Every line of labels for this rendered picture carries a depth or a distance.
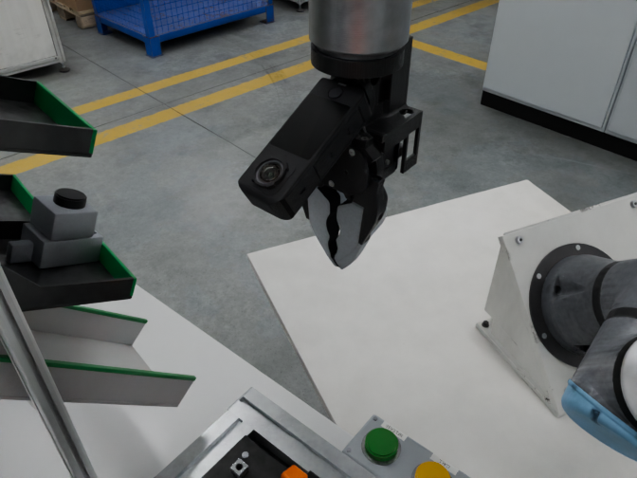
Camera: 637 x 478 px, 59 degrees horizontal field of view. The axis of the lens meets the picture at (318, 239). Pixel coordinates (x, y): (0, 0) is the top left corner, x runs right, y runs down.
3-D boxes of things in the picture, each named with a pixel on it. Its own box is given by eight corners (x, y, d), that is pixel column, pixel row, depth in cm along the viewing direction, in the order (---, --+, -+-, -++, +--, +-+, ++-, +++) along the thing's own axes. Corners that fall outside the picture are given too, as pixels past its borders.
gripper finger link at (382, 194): (384, 244, 50) (391, 156, 44) (373, 252, 49) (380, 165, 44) (341, 224, 52) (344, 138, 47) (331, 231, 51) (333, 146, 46)
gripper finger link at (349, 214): (393, 255, 56) (402, 175, 51) (358, 286, 53) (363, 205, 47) (368, 243, 58) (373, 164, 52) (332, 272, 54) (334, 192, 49)
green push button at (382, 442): (376, 430, 71) (377, 420, 70) (403, 449, 69) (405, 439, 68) (357, 452, 68) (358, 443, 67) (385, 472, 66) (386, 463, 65)
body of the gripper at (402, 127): (418, 171, 51) (435, 38, 44) (363, 213, 46) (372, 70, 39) (351, 145, 55) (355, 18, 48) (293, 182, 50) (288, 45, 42)
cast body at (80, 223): (77, 242, 62) (88, 184, 59) (99, 262, 60) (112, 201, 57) (-4, 250, 55) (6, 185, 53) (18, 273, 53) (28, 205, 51)
